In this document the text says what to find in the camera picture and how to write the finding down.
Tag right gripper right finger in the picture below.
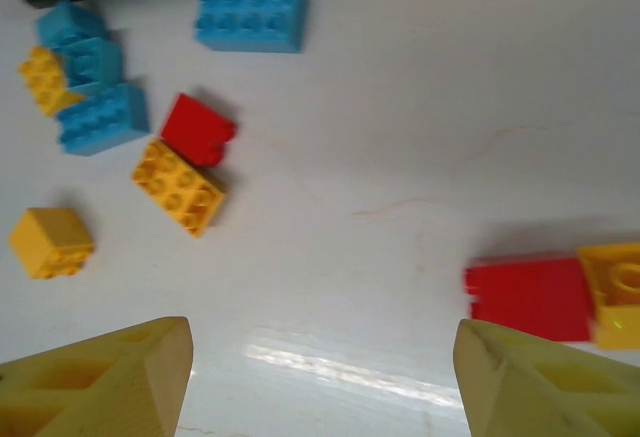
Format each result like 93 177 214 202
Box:
452 319 640 437

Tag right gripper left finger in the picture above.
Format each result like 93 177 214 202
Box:
0 315 194 437

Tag red lego brick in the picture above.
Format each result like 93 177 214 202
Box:
159 91 239 168
463 255 595 343

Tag wide yellow lego brick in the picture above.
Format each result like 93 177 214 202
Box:
130 138 231 239

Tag long blue lego brick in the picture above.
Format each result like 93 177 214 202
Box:
193 0 309 56
56 81 151 158

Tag small blue lego brick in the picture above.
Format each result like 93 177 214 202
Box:
35 0 109 51
62 36 124 96

